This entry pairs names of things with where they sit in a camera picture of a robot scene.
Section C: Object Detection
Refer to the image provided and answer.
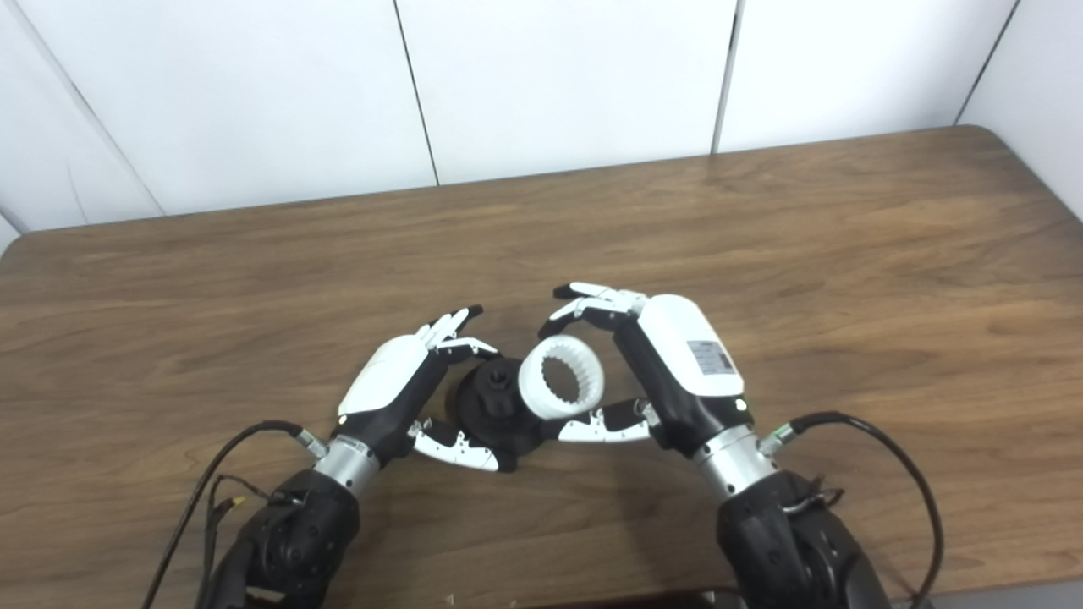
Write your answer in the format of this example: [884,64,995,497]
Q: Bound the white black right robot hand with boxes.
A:
[538,282,754,462]

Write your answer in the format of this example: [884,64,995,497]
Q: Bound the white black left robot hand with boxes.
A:
[337,304,517,473]

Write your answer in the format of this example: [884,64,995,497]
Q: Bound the round black plastic part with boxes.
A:
[447,357,563,462]

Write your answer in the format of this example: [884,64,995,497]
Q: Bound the white toothed plastic ring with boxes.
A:
[518,335,606,421]

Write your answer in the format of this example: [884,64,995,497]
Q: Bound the thick black wrist cable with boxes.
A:
[757,411,944,609]
[142,420,329,609]

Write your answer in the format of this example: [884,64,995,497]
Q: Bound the thin black wire bundle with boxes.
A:
[201,474,290,593]
[783,478,847,515]

